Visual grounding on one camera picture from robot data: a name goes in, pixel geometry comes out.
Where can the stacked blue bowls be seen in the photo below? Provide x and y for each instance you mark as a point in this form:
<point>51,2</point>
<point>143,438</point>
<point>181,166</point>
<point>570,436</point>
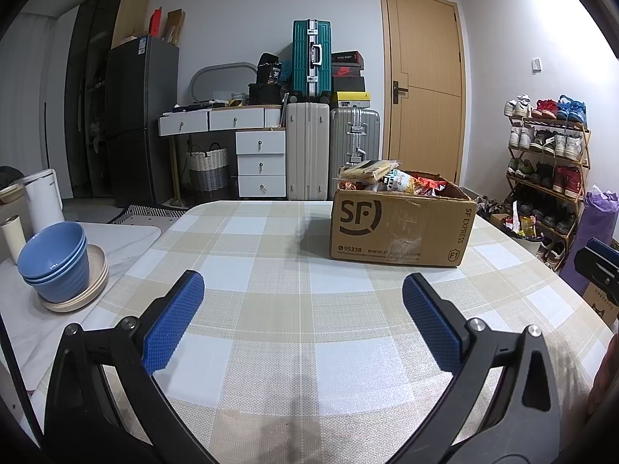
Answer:
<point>52,251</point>

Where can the stacked shoe boxes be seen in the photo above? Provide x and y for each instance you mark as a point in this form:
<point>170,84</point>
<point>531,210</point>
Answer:
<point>348,81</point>

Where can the beige plate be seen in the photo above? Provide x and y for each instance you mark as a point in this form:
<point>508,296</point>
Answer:
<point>77,287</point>

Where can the black refrigerator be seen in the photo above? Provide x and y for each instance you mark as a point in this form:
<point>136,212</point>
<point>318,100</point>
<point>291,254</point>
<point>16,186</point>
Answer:
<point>141,86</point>

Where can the person's right hand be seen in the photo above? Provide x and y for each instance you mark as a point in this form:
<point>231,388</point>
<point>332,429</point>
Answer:
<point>604,376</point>

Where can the patterned floor rug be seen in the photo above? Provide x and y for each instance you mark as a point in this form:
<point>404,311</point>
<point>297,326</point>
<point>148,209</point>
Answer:
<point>151,213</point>

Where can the brown SF cardboard box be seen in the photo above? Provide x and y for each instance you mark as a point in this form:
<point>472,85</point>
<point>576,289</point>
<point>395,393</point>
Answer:
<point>397,228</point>

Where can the beige biscuit packet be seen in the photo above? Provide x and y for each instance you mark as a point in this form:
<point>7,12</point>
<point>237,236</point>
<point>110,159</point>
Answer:
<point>368,171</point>

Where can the red potato chip bag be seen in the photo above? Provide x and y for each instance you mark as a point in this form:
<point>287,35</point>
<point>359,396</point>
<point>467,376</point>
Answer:
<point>428,187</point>

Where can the beige hard suitcase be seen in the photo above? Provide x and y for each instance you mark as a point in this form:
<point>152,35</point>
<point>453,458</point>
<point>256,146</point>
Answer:
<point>307,151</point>

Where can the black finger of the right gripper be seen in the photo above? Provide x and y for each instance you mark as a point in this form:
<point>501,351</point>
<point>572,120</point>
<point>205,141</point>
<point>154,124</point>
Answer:
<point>598,263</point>

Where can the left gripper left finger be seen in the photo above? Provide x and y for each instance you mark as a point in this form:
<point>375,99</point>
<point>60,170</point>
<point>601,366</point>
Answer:
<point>103,404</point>

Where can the woven laundry basket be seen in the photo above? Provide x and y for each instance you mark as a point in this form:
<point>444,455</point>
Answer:
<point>209,173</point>

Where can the wooden door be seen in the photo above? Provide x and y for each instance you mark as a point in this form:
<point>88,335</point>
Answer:
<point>424,86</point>

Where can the wooden shoe rack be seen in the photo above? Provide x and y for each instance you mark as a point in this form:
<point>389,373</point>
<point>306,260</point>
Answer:
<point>549,148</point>

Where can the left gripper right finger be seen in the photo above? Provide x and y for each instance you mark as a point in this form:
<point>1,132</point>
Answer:
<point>501,404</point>

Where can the trash bin with bag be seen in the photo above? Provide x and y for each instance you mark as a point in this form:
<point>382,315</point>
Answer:
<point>522,229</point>

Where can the silver aluminium suitcase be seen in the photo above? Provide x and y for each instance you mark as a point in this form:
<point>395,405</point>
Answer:
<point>354,137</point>

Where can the white drawer desk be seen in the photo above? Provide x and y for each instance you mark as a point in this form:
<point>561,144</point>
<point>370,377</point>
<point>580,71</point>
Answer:
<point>242,148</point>

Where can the cardboard cat box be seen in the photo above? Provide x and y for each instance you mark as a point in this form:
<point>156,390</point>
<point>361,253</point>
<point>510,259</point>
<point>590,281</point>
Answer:
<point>602,306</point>

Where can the teal suitcase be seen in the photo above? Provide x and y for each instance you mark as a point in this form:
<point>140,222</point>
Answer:
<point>312,59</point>

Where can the white kettle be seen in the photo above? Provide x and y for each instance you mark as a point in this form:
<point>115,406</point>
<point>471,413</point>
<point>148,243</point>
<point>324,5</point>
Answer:
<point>43,199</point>

